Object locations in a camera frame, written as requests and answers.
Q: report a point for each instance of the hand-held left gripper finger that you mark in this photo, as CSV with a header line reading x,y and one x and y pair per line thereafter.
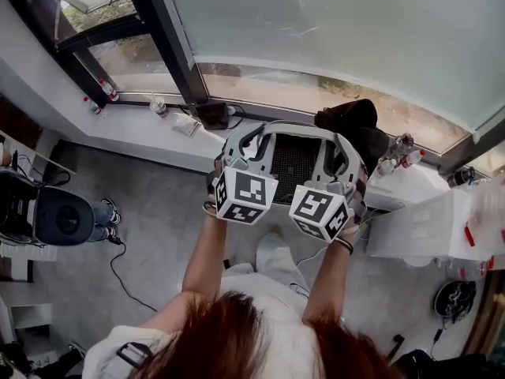
x,y
267,152
233,142

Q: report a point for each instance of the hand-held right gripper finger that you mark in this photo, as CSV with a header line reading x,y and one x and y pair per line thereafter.
x,y
325,164
355,164

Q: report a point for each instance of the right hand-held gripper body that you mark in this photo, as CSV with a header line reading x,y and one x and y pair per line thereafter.
x,y
319,211

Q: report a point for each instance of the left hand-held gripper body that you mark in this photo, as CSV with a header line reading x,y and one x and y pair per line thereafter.
x,y
244,192

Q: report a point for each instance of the white air fryer basket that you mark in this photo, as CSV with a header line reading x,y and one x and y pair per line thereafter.
x,y
294,156

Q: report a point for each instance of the person's left forearm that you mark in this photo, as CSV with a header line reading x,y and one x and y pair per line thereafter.
x,y
205,251

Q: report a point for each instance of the person's right forearm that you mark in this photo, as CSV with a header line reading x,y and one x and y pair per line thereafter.
x,y
327,282

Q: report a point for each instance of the person's left hand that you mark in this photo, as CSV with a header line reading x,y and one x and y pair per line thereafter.
x,y
210,207

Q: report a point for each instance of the person's right hand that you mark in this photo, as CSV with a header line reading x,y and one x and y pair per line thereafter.
x,y
360,207

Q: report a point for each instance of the black pouch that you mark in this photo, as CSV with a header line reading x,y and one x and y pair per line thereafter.
x,y
213,115

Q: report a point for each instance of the black backpack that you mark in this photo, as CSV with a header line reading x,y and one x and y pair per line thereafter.
x,y
355,121

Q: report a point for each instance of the black wristband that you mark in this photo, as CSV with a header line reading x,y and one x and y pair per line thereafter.
x,y
346,246

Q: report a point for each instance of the white flat packet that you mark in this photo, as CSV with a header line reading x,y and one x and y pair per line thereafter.
x,y
186,124

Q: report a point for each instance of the clear glass jar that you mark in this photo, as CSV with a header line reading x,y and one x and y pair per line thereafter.
x,y
401,144

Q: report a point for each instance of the white bottle with red cap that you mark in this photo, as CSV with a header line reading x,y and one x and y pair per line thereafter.
x,y
412,159

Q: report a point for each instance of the person's light trousers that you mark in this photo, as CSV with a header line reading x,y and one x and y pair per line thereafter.
x,y
276,259

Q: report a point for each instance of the white storage box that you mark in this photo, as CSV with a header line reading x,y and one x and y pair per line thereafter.
x,y
418,223

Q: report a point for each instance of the person's white shirt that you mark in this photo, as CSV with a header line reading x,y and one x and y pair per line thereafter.
x,y
272,290

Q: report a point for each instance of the white window ledge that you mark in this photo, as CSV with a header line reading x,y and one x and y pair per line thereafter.
x,y
130,132

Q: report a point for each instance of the black round flask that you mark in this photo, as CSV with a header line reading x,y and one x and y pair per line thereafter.
x,y
461,177

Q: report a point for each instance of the red-capped clear bottle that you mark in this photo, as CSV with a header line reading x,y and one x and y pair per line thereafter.
x,y
109,90
93,106

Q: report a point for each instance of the frosted window film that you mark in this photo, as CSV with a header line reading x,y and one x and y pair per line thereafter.
x,y
355,22

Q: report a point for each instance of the white desk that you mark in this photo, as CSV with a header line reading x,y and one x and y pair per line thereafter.
x,y
43,152

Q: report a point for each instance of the black bag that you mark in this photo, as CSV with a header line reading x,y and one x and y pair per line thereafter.
x,y
446,365

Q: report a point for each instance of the black equipment stand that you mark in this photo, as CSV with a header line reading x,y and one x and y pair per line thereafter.
x,y
16,207

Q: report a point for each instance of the white low shelf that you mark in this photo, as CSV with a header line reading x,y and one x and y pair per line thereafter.
x,y
31,316

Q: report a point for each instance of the black window frame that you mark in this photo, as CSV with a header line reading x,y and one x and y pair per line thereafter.
x,y
165,34

